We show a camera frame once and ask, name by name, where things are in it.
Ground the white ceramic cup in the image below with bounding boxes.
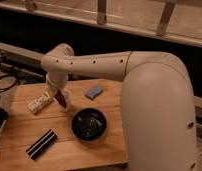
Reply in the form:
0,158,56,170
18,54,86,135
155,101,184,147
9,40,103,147
60,90,71,112

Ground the wooden board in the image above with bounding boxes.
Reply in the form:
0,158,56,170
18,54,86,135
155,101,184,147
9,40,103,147
0,79,127,171

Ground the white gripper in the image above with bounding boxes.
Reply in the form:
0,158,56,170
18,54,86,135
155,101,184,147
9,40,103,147
46,73,68,96

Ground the black striped rectangular block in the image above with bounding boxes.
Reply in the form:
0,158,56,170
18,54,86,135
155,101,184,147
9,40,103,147
26,130,57,160

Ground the blue sponge block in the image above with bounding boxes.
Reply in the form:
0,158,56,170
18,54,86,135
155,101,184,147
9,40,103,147
85,86,103,100

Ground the black cable loop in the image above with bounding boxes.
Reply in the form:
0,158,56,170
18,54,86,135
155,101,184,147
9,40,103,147
0,73,19,93

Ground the black round bowl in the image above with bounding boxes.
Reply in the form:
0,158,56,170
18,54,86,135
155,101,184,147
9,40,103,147
72,108,107,141

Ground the white rectangular block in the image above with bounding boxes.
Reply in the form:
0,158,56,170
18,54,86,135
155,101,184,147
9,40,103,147
27,92,53,113

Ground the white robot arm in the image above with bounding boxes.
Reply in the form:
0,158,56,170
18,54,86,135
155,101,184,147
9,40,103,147
41,44,197,171

